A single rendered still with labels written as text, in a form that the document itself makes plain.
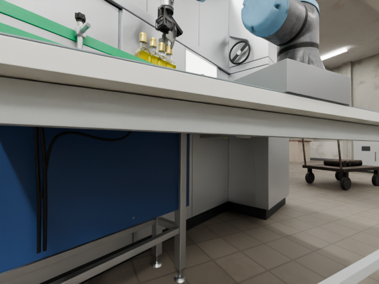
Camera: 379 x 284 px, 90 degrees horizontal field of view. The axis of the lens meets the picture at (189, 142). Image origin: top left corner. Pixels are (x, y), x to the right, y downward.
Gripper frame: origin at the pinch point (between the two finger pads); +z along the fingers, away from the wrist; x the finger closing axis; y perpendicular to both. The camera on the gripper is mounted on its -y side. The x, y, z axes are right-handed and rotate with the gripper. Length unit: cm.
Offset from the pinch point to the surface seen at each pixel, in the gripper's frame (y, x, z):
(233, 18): -94, -11, -70
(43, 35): 58, 14, 24
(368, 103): -960, 122, -120
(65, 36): 53, 14, 23
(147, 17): 5.5, -12.8, -19.9
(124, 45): 19.9, -11.8, 2.6
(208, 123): 39, 54, 49
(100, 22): 31.2, -14.7, -5.1
